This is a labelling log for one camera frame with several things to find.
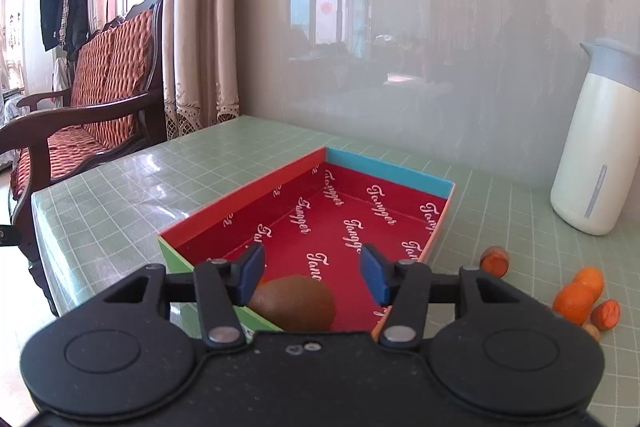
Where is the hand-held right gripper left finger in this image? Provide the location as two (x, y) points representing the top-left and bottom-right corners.
(102, 242), (267, 350)

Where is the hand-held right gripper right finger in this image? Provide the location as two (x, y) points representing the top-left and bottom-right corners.
(359, 243), (523, 350)

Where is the red cardboard box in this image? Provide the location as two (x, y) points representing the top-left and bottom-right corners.
(158, 147), (457, 335)

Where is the cut orange fruit piece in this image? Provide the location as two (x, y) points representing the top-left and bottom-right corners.
(479, 246), (511, 278)
(590, 299), (622, 331)

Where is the brown kiwi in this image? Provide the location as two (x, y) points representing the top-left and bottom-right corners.
(248, 276), (337, 330)

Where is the green grid tablecloth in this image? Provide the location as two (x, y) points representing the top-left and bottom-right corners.
(31, 114), (640, 427)

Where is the dark wooden armchair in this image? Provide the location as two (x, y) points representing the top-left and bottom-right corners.
(0, 0), (166, 318)

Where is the red patterned chair cushion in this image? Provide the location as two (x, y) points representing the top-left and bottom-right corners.
(10, 9), (156, 202)

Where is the white thermos jug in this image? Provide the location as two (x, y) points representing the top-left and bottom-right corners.
(550, 38), (640, 236)

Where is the dark hanging jacket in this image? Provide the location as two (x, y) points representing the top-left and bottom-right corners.
(57, 0), (90, 62)
(39, 0), (66, 52)

